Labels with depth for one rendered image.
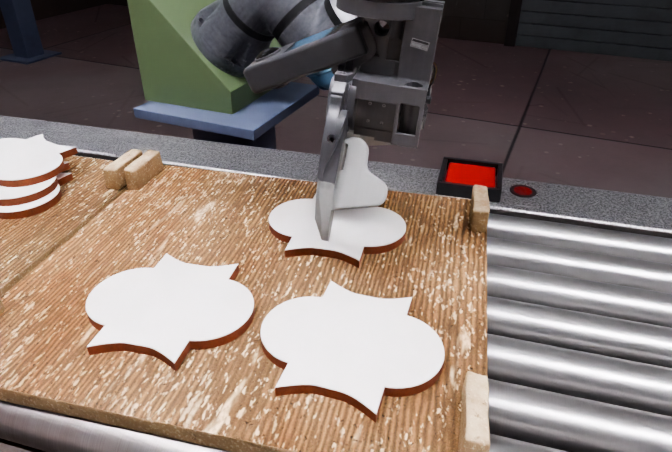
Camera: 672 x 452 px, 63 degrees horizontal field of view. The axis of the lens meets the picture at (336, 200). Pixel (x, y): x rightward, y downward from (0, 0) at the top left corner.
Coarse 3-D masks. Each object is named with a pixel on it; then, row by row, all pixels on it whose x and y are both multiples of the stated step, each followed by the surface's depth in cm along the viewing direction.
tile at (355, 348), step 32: (288, 320) 43; (320, 320) 43; (352, 320) 43; (384, 320) 43; (416, 320) 43; (288, 352) 40; (320, 352) 40; (352, 352) 40; (384, 352) 40; (416, 352) 40; (288, 384) 38; (320, 384) 38; (352, 384) 38; (384, 384) 38; (416, 384) 38
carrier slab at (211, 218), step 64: (128, 192) 63; (192, 192) 63; (256, 192) 63; (64, 256) 52; (128, 256) 52; (192, 256) 52; (256, 256) 52; (320, 256) 52; (384, 256) 52; (448, 256) 52; (0, 320) 45; (64, 320) 45; (256, 320) 45; (448, 320) 45; (0, 384) 39; (64, 384) 39; (128, 384) 39; (192, 384) 39; (256, 384) 39; (448, 384) 39; (256, 448) 35; (320, 448) 35; (384, 448) 35; (448, 448) 35
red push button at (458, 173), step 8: (448, 168) 70; (456, 168) 70; (464, 168) 70; (472, 168) 70; (480, 168) 70; (488, 168) 70; (448, 176) 68; (456, 176) 68; (464, 176) 68; (472, 176) 68; (480, 176) 68; (488, 176) 68; (472, 184) 66; (480, 184) 66; (488, 184) 66
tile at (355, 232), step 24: (288, 216) 57; (312, 216) 57; (336, 216) 57; (360, 216) 57; (384, 216) 57; (288, 240) 54; (312, 240) 53; (336, 240) 53; (360, 240) 53; (384, 240) 53
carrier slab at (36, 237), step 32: (64, 160) 70; (96, 160) 70; (64, 192) 63; (96, 192) 63; (0, 224) 57; (32, 224) 57; (64, 224) 57; (0, 256) 52; (32, 256) 52; (0, 288) 48
